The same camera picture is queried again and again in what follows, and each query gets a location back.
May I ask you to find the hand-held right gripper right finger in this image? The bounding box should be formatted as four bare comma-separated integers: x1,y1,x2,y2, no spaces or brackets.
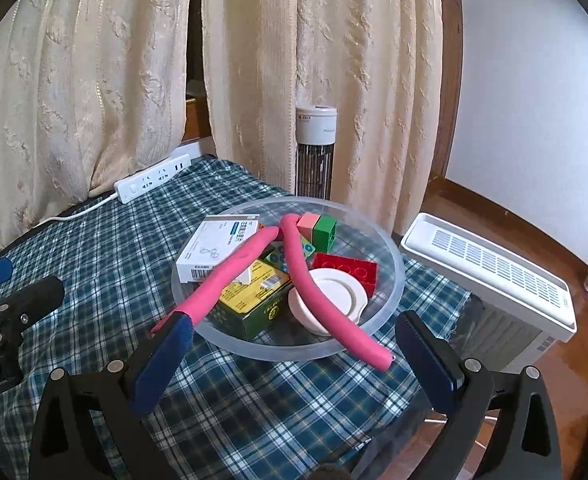
395,309,565,480

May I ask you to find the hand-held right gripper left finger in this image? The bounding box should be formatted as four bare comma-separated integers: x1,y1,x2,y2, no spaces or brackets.
29,310,198,480

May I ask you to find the clear round bowl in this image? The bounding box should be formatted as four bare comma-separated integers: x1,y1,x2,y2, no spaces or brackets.
170,197,406,361

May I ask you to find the green box with yellow label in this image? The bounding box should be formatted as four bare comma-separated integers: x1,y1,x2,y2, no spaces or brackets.
212,258,295,341

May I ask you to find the short pink foam roller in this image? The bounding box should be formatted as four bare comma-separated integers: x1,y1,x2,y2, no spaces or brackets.
151,226,283,334

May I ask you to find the long pink foam roller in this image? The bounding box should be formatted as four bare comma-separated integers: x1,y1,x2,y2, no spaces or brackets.
279,213,397,372

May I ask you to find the red toy brick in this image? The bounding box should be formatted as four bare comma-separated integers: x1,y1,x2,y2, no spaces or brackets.
311,252,379,295

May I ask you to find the white cardboard medicine box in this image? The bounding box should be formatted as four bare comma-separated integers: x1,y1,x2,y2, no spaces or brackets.
176,213,265,285

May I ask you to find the large green blue-dotted block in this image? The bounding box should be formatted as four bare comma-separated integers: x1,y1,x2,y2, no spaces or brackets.
265,236,318,274

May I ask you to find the green toy cube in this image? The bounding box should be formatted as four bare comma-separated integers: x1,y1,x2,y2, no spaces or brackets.
311,214,339,254

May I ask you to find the pink toy cube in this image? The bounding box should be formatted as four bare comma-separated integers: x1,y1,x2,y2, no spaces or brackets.
296,212,323,239

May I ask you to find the blue plaid tablecloth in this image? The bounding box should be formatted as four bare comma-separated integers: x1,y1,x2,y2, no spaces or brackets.
0,154,471,480

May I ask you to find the white air purifier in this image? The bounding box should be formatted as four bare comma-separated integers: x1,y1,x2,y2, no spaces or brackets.
398,212,578,377

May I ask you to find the white power strip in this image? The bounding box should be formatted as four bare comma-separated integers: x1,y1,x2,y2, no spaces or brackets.
113,153,193,205

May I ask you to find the white tower fan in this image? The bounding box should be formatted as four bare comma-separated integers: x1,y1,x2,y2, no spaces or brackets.
295,104,338,201

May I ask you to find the brown wooden door frame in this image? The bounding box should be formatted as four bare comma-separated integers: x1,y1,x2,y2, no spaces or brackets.
430,0,465,182

